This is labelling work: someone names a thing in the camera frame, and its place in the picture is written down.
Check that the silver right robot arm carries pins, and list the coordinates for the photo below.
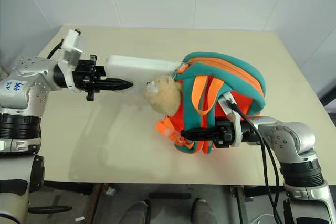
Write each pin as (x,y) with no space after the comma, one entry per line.
(288,134)

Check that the beige plush bear toy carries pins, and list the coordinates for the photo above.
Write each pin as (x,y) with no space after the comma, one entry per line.
(165,95)

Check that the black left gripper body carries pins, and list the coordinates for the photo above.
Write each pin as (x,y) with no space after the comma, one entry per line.
(84,74)

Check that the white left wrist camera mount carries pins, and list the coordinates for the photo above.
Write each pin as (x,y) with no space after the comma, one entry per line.
(71,51)

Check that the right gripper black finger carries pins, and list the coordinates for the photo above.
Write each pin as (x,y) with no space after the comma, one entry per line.
(202,132)
(203,138)

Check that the grey rounded shape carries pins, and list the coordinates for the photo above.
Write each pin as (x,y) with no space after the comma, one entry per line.
(137,212)
(203,212)

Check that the orange and teal backpack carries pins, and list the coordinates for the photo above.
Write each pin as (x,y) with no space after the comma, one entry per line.
(236,77)

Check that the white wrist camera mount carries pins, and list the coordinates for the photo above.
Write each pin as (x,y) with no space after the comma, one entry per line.
(237,129)
(71,51)

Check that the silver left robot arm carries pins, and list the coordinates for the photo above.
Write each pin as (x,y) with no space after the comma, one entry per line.
(29,69)

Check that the long white box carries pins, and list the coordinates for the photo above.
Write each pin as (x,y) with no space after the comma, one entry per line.
(136,65)

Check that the black chair frame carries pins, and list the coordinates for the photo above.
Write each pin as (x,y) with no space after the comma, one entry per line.
(329,100)

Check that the black pointed floor bar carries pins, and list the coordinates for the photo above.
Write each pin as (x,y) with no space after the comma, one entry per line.
(50,209)

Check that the small white paper scrap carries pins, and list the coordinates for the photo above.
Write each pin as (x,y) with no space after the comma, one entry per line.
(79,219)

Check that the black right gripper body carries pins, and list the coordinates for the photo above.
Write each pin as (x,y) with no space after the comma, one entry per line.
(224,134)

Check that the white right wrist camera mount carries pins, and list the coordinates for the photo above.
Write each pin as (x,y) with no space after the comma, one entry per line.
(237,129)

